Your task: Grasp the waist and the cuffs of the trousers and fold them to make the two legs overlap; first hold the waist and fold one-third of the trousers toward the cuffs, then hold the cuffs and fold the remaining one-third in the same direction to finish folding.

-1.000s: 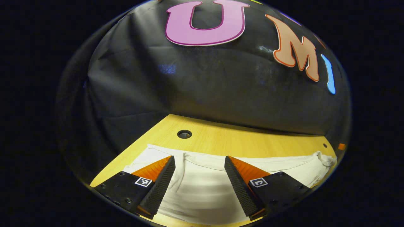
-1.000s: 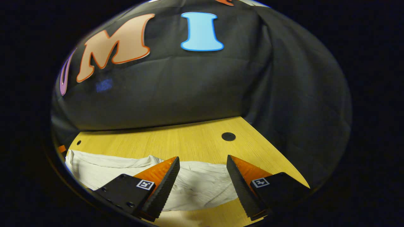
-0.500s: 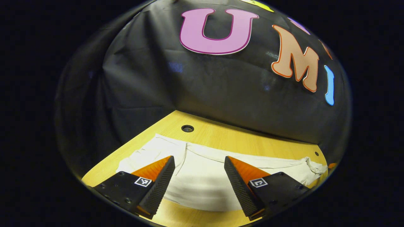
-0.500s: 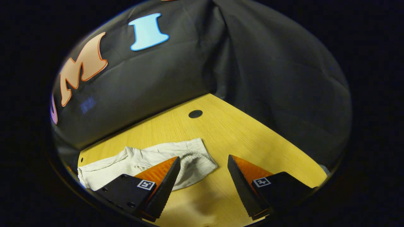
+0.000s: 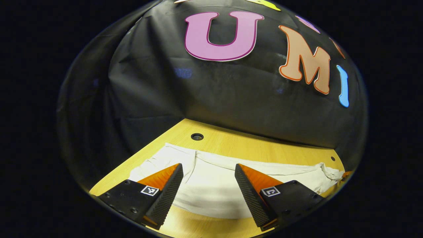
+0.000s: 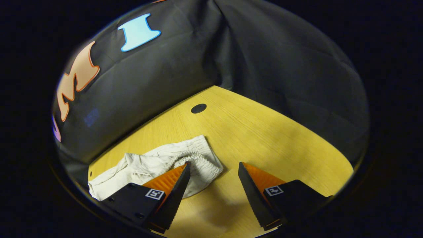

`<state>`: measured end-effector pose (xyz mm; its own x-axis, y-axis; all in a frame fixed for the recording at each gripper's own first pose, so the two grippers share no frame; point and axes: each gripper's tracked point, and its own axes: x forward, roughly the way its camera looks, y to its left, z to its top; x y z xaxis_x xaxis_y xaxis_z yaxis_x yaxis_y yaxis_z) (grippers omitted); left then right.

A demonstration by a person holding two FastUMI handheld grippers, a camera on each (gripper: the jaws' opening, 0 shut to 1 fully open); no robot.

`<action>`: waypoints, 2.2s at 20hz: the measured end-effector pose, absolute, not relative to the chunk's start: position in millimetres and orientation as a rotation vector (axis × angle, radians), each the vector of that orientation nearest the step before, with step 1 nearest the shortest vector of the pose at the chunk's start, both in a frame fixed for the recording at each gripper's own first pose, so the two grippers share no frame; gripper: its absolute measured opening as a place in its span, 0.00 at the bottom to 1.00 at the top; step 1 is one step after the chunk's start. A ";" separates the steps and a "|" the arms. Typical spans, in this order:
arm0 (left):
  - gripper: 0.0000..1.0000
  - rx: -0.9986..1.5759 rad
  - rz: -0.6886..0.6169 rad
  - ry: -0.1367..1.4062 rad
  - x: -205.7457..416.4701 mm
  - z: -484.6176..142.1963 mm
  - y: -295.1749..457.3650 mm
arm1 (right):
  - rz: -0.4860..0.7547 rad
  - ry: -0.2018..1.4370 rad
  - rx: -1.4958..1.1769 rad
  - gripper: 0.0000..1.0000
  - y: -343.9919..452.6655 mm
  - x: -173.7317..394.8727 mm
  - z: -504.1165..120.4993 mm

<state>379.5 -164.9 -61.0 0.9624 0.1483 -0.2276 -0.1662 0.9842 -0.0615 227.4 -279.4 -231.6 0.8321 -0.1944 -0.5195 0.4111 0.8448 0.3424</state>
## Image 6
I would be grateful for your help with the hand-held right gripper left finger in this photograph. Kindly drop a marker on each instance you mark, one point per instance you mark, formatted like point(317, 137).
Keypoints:
point(172, 198)

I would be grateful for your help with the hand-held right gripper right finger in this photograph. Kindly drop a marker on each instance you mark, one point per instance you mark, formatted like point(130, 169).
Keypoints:
point(254, 195)

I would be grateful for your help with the cream white jeans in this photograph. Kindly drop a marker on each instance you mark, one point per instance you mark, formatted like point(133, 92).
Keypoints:
point(148, 165)

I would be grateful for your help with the black backdrop cloth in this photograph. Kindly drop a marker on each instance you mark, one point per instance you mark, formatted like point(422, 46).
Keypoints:
point(264, 59)

